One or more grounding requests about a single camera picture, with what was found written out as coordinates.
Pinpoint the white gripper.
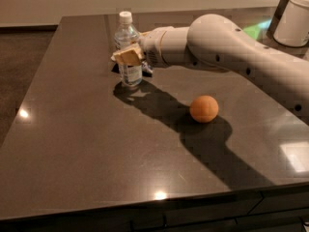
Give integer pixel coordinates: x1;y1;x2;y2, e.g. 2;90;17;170
113;26;173;68

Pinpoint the clear plastic water bottle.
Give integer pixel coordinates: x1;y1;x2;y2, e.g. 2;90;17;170
114;11;142;87

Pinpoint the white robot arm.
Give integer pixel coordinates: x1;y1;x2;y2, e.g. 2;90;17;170
113;14;309;124

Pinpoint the blue chip bag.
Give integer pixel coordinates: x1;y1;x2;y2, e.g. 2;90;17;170
110;56;154;74

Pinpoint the orange fruit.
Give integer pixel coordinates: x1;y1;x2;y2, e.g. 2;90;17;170
189;96;219;123

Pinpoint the white cylindrical container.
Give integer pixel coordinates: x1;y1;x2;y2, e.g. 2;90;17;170
273;0;309;47

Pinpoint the black drawer handle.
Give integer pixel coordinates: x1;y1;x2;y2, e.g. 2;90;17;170
129;215;166;232

